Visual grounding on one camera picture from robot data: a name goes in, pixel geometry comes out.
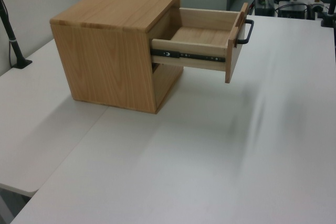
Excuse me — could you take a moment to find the wooden drawer with slide rail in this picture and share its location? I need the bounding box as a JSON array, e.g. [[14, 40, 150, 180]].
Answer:
[[150, 2, 249, 83]]

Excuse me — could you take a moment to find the black metal drawer handle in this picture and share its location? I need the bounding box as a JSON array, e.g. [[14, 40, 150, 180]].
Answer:
[[237, 19, 255, 45]]

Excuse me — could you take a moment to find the wooden drawer cabinet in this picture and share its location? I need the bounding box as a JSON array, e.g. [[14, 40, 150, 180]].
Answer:
[[49, 0, 184, 115]]

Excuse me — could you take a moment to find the black desktop device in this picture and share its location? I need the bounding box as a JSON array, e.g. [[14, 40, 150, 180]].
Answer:
[[253, 0, 277, 16]]

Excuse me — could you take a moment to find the black electronics box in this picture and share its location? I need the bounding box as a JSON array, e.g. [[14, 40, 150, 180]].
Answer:
[[277, 3, 308, 20]]

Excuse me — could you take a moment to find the black pole with white band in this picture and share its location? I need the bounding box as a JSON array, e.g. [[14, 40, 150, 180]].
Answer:
[[0, 0, 33, 69]]

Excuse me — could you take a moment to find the black clamp stand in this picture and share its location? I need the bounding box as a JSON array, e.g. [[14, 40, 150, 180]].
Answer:
[[319, 0, 336, 28]]

